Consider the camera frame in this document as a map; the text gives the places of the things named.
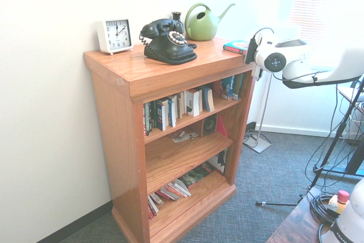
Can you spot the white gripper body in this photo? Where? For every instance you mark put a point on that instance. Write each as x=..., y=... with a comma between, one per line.
x=258, y=73

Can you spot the teal red paperback book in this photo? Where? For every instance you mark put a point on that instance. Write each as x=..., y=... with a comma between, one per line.
x=234, y=46

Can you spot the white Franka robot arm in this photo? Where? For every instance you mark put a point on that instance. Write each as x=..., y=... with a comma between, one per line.
x=298, y=63

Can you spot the green spine book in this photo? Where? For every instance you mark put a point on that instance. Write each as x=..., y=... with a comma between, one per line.
x=241, y=83

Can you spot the blue Thailand guidebook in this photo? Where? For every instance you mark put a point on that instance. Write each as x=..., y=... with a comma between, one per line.
x=233, y=86

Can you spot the blue white picture book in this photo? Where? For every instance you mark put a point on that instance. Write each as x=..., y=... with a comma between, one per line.
x=226, y=89

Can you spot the blue cover paperback book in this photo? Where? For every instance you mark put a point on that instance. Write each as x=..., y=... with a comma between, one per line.
x=209, y=99

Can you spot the red folder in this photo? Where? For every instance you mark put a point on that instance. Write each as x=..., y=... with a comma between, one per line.
x=221, y=126

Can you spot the small wooden speaker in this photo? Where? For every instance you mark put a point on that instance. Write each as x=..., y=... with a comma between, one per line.
x=210, y=125

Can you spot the thick cream pages paperback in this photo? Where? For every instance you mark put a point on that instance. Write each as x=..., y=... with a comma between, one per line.
x=193, y=102

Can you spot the green plastic watering can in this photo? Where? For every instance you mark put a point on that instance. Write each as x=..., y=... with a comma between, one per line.
x=202, y=28

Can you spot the grey metal floor stand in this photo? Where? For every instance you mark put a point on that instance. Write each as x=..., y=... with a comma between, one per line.
x=257, y=146

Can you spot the black rotary telephone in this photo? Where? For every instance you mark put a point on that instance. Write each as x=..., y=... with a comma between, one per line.
x=167, y=51

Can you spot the dark cover paperback book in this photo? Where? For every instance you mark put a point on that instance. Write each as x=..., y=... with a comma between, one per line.
x=171, y=112

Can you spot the black white picture book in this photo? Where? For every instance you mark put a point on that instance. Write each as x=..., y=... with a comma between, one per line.
x=220, y=162

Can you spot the black glossy vase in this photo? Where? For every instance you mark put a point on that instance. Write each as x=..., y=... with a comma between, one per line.
x=177, y=18

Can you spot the loose paper cards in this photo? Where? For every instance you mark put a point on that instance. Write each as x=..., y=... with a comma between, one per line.
x=182, y=136

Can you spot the tall black tripod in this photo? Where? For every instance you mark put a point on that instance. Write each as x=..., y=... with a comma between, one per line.
x=333, y=144

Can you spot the blue white paperback book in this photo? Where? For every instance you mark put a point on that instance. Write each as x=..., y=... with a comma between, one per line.
x=160, y=115

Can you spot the grey spine paperback book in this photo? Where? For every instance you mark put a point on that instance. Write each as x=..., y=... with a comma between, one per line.
x=152, y=115

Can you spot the dark green magazine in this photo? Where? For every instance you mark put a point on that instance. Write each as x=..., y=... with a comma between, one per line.
x=196, y=176

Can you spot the white top black desk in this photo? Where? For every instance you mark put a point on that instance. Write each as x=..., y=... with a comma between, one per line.
x=355, y=160

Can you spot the black tripod silver tip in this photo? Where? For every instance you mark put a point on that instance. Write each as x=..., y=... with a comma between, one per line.
x=278, y=203

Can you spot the white book red print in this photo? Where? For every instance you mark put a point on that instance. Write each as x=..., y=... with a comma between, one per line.
x=183, y=186

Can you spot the white square alarm clock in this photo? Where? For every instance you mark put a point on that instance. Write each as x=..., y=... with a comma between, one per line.
x=116, y=33

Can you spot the dark red paperback book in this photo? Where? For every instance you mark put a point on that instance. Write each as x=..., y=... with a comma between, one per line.
x=169, y=193

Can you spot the yellow red emergency stop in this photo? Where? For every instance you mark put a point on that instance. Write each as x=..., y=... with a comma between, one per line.
x=338, y=204

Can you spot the dark wooden table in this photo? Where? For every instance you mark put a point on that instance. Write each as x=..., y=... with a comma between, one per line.
x=295, y=223

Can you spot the wooden bookshelf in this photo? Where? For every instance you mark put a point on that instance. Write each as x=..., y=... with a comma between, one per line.
x=119, y=154

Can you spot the white red paperback book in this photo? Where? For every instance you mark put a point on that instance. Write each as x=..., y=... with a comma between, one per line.
x=152, y=210

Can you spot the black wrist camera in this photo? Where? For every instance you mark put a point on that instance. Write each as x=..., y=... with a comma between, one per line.
x=250, y=51

